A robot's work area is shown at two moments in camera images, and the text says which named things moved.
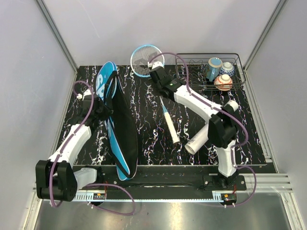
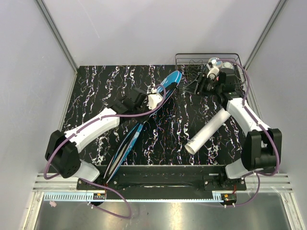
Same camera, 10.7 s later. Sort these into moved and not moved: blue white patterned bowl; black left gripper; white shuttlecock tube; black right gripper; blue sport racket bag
Moved: blue sport racket bag; black right gripper; black left gripper
Not moved: white shuttlecock tube; blue white patterned bowl
